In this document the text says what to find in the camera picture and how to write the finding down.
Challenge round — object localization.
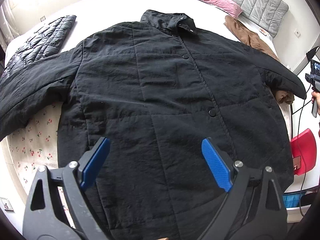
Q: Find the red plastic stool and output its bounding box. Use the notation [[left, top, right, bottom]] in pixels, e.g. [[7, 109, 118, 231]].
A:
[[290, 128, 317, 177]]

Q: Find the blue box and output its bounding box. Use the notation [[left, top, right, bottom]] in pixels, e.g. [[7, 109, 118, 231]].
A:
[[282, 194, 300, 208]]

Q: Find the brown garment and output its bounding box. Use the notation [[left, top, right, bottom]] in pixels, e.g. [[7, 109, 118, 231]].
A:
[[224, 15, 295, 105]]

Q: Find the grey patterned curtain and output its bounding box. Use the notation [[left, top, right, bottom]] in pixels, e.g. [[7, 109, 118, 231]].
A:
[[0, 4, 21, 45]]

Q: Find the cherry print bed sheet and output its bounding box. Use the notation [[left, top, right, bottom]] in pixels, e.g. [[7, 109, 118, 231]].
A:
[[0, 0, 296, 200]]

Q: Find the black camera cable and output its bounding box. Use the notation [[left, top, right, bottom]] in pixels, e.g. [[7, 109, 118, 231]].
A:
[[291, 97, 314, 217]]

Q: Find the grey padded headboard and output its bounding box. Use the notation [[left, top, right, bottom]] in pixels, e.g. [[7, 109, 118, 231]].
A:
[[202, 0, 289, 39]]

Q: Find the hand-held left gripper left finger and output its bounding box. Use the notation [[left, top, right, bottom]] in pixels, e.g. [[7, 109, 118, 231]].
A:
[[22, 137, 111, 240]]

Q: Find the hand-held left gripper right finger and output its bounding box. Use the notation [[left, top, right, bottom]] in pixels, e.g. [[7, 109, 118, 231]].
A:
[[201, 137, 288, 240]]

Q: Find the handheld action camera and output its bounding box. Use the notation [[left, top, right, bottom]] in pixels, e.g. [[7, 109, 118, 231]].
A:
[[305, 46, 320, 118]]

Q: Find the black padded jacket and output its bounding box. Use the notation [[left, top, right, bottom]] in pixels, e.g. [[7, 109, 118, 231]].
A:
[[0, 9, 307, 240]]

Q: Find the small wall picture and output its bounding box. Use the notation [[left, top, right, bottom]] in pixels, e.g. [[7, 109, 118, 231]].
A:
[[0, 197, 12, 212]]

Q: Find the black shiny quilted puffer jacket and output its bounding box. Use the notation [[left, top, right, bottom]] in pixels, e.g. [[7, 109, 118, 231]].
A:
[[0, 15, 77, 80]]

